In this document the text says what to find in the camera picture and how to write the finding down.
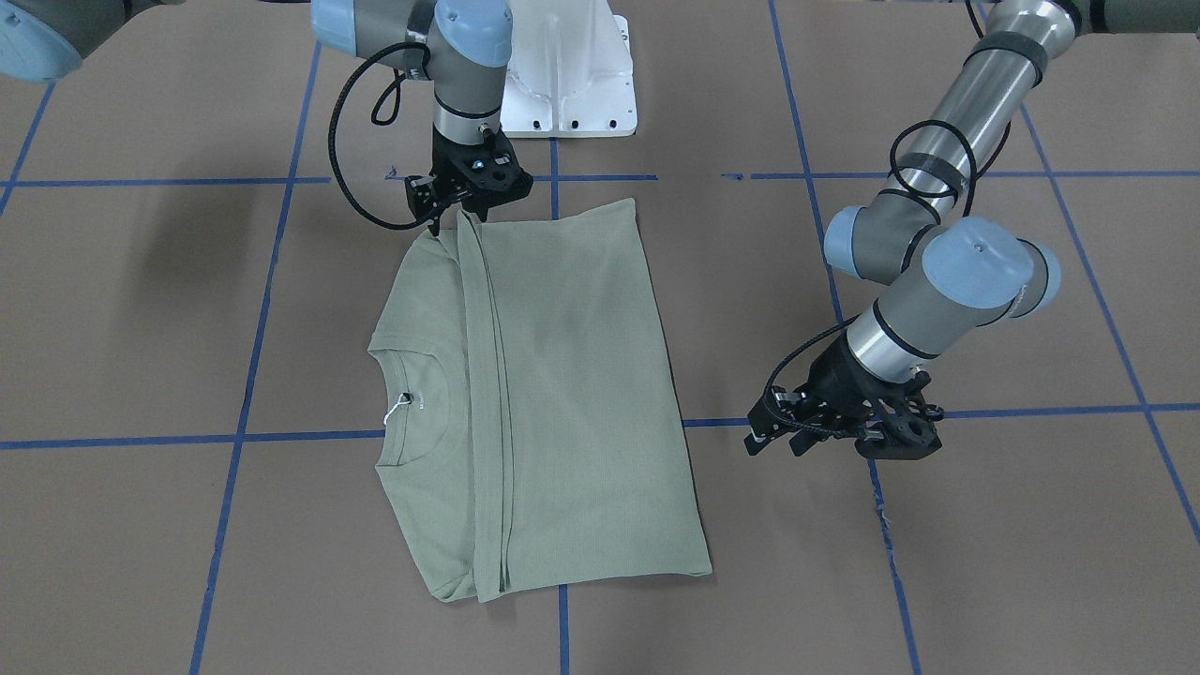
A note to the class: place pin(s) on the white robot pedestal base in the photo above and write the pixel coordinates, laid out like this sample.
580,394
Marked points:
571,74

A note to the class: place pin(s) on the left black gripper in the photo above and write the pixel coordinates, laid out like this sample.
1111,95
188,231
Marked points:
837,382

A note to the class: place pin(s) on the olive green long-sleeve shirt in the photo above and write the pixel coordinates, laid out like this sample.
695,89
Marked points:
532,434

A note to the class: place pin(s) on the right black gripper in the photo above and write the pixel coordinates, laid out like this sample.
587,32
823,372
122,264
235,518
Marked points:
447,163

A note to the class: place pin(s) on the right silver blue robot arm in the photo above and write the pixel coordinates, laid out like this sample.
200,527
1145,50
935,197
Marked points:
462,47

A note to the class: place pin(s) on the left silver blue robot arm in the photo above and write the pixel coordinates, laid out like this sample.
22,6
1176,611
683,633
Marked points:
944,271

